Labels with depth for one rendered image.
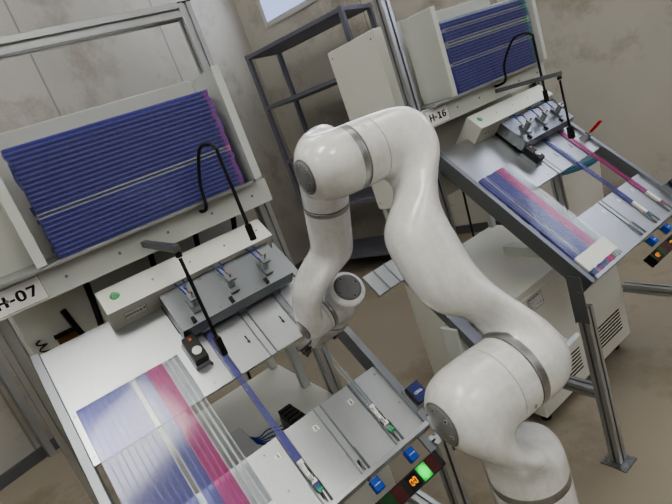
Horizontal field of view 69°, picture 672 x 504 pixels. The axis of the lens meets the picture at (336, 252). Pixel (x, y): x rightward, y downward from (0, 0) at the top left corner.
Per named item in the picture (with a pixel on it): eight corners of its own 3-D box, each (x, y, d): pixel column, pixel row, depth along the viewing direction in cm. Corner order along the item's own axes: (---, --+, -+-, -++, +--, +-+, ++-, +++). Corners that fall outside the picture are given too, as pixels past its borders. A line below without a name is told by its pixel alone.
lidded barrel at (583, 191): (620, 224, 368) (605, 144, 351) (610, 253, 331) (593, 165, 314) (548, 233, 400) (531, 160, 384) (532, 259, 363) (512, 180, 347)
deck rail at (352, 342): (427, 429, 126) (433, 420, 121) (422, 434, 125) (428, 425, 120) (269, 251, 158) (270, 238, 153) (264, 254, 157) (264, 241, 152)
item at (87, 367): (328, 327, 142) (330, 317, 138) (99, 473, 110) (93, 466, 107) (264, 253, 157) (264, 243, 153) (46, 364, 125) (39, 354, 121)
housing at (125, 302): (271, 264, 156) (272, 234, 145) (119, 343, 132) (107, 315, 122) (257, 248, 159) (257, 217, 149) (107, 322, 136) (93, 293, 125)
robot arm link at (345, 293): (330, 338, 113) (358, 316, 117) (343, 314, 102) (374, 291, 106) (306, 311, 115) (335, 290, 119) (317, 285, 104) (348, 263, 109)
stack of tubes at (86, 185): (246, 182, 140) (208, 88, 133) (58, 260, 116) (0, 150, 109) (230, 185, 151) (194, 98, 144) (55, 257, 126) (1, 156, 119)
